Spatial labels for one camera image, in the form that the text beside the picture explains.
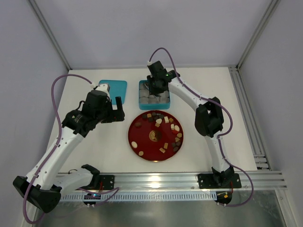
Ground metal tongs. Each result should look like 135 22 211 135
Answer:
143 81 162 102

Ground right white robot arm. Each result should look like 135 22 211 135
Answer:
147 61 241 189

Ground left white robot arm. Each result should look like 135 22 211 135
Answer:
13 90 125 213

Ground white round swirl chocolate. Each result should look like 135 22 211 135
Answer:
131 141 138 148

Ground white block chocolate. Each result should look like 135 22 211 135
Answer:
164 116 169 123

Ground teal tin box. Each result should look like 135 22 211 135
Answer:
138 80 170 110

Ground teal tin lid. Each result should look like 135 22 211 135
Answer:
99 80 127 105

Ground red round tray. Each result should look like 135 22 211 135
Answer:
127 110 185 162

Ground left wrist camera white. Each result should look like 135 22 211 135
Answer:
94 83 110 98

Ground left black mount plate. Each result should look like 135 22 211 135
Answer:
97 175 115 191

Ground black mount plate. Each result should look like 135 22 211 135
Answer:
197 174 242 189
97 175 115 191

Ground aluminium rail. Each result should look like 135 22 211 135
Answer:
112 170 287 190

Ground slotted cable duct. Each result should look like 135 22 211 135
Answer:
61 191 217 203

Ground right black mount plate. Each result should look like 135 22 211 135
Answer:
197 174 242 189

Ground left frame post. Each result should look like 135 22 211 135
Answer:
27 0 72 71

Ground frame post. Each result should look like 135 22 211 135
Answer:
236 0 281 71
27 0 72 71

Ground right frame post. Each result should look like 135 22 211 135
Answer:
236 0 281 71

